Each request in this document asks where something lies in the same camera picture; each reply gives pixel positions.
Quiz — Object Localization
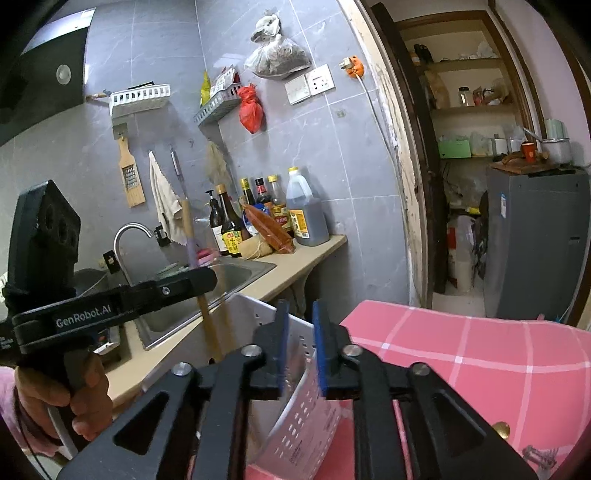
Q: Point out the wooden grater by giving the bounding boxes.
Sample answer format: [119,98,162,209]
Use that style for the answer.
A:
[113,122,146,208]

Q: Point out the person's left forearm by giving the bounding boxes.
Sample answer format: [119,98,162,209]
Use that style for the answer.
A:
[0,367,33,457]

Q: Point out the person's left hand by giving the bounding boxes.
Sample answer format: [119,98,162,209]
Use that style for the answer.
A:
[14,353,114,455]

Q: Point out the steel pot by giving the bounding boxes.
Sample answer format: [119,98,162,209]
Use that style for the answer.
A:
[74,268,112,298]

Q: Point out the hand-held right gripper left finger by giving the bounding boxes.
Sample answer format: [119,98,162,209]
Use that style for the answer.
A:
[55,300,291,480]

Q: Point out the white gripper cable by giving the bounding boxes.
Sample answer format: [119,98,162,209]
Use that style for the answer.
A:
[44,406,79,457]

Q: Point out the wooden door frame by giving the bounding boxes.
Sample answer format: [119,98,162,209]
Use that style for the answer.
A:
[342,0,446,310]

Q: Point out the clear bag of dried goods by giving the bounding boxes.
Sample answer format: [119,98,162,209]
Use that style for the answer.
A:
[244,34,312,80]

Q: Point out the chrome faucet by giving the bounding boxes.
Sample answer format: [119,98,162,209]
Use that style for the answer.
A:
[113,223,153,287]

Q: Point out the wooden cutting board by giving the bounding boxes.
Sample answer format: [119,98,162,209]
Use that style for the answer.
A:
[490,159,578,175]

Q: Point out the grey plastic wall basket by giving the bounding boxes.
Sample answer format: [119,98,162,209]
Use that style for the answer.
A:
[193,85,243,126]

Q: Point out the white wall socket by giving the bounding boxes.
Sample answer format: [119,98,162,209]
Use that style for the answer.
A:
[307,64,334,96]

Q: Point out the white power cable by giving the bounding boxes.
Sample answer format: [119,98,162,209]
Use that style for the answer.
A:
[358,76,402,185]

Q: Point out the white plastic canister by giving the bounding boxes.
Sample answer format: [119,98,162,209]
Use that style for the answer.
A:
[447,216,476,291]

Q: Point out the red plastic bag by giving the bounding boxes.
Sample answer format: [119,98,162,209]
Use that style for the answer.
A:
[238,84,264,134]

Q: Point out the wooden shelf unit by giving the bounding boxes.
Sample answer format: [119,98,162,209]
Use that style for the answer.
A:
[397,11,536,160]

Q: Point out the orange plug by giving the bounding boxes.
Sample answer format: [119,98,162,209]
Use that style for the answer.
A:
[340,55,366,79]

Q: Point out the pink checked tablecloth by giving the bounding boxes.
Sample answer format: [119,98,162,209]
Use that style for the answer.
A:
[245,300,591,480]

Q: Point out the beige dish cloth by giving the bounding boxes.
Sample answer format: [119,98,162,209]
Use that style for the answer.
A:
[148,151,183,243]

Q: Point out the orange-red packet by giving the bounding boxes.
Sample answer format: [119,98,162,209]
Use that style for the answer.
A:
[242,203,296,254]

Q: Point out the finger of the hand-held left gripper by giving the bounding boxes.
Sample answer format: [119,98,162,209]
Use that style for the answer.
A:
[131,267,218,319]

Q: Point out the steel kitchen sink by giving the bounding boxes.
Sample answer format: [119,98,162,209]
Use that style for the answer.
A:
[74,256,278,352]

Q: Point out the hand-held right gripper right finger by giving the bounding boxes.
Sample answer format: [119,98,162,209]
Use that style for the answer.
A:
[312,299,539,480]

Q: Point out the white wall switch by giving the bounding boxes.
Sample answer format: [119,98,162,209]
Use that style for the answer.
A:
[284,74,311,105]

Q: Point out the black range hood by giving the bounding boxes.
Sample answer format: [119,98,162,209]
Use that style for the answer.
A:
[0,0,95,148]

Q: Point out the metal utensil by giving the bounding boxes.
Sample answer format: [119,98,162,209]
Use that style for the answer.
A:
[522,445,561,467]

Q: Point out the white perforated utensil holder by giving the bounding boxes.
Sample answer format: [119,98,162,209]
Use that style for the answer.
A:
[141,293,343,480]

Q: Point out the clear yellow-capped bottle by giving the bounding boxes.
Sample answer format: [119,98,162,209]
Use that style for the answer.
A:
[268,174,293,232]

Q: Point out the beige wrapped bundle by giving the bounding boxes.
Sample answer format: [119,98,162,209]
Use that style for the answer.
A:
[238,235,273,260]

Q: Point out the enamel pot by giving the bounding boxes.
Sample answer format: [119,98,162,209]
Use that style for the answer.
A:
[540,137,573,164]

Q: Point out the green box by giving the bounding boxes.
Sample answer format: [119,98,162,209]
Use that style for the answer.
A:
[438,138,472,158]

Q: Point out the tall yellow-capped sauce bottle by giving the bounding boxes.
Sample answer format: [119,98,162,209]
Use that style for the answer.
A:
[216,185,245,258]

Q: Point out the hanging loofah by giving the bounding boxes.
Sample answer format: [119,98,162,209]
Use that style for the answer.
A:
[205,141,234,185]

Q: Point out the white knotted plastic bag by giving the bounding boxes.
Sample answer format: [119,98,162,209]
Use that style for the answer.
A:
[250,13,282,44]

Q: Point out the white plastic wall basket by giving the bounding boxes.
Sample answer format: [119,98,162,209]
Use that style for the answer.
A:
[109,84,171,118]

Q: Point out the red and white packet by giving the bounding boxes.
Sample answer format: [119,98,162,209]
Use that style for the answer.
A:
[210,67,241,97]

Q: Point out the large oil jug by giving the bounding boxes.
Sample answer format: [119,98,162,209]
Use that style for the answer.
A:
[285,167,331,246]

